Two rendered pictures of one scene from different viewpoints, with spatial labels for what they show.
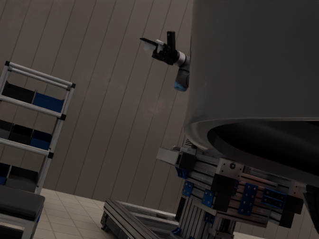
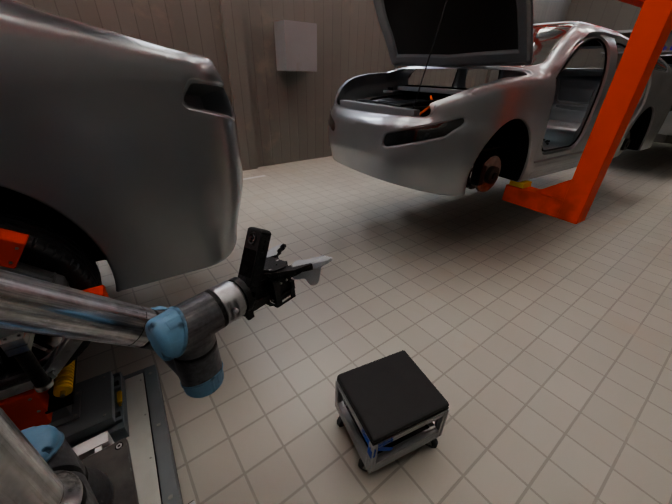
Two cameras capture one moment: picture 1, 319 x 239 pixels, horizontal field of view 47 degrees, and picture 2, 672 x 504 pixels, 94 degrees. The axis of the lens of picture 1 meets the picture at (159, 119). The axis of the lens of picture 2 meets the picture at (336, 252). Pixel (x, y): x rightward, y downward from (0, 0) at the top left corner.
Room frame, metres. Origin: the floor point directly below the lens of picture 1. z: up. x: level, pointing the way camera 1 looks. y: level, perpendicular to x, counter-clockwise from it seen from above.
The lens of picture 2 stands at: (2.46, 0.08, 1.59)
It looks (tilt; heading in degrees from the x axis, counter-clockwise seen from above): 30 degrees down; 165
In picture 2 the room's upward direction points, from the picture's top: 1 degrees clockwise
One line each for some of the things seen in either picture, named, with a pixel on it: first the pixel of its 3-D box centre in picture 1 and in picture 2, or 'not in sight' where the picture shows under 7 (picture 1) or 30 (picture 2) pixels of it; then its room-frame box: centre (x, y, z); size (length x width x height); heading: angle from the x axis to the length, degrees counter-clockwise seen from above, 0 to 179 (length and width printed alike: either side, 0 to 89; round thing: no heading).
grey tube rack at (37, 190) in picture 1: (20, 137); not in sight; (2.82, 0.96, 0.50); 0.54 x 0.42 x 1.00; 109
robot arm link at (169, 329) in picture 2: (187, 64); (187, 325); (2.02, -0.06, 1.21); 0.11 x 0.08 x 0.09; 127
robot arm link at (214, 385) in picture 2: (184, 80); (194, 359); (2.00, -0.07, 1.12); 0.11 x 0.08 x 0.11; 37
